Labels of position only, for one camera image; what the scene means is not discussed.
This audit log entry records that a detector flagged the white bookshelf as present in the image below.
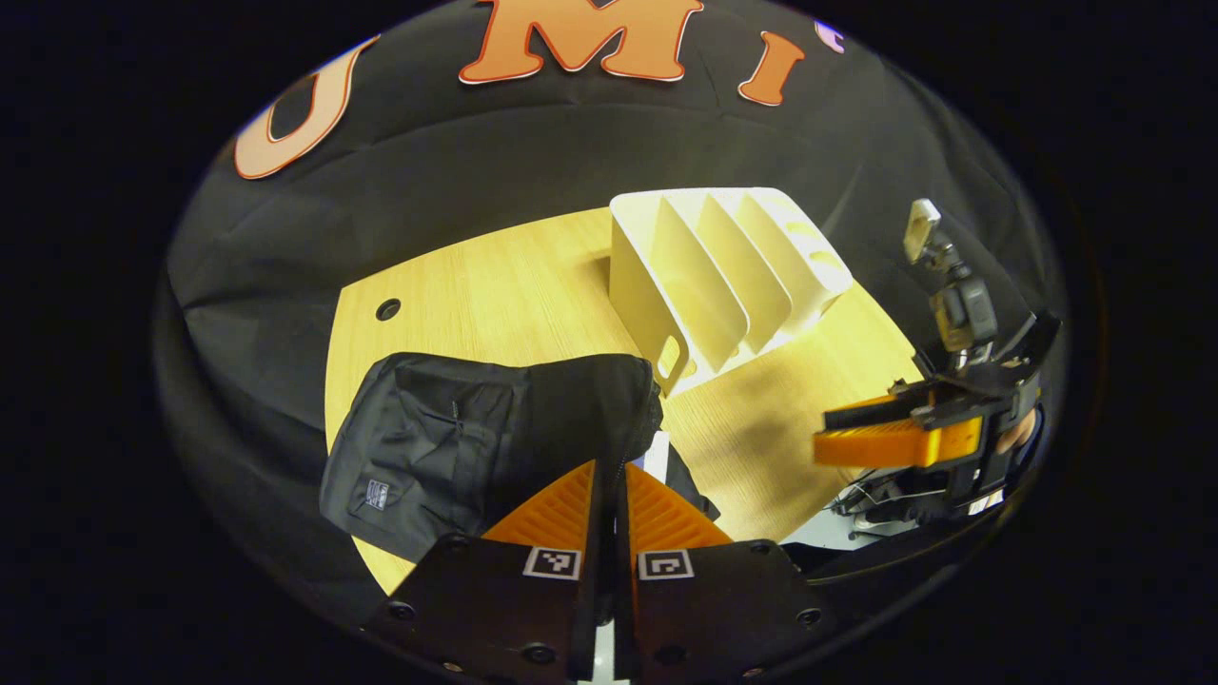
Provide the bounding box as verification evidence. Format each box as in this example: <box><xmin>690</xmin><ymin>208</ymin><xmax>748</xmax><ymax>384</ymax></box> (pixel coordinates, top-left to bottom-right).
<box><xmin>609</xmin><ymin>187</ymin><xmax>855</xmax><ymax>398</ymax></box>

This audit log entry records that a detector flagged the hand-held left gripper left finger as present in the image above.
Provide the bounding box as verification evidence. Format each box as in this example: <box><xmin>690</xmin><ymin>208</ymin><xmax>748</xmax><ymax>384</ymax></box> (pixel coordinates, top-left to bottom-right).
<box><xmin>385</xmin><ymin>460</ymin><xmax>611</xmax><ymax>681</ymax></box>

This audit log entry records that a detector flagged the black schoolbag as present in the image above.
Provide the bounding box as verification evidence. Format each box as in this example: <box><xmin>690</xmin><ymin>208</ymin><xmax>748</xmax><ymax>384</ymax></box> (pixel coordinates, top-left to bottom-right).
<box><xmin>319</xmin><ymin>352</ymin><xmax>721</xmax><ymax>564</ymax></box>

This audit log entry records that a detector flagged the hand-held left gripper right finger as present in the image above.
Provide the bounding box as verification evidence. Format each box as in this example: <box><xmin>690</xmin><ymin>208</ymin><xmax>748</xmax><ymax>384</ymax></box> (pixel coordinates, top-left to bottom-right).
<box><xmin>614</xmin><ymin>461</ymin><xmax>829</xmax><ymax>681</ymax></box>

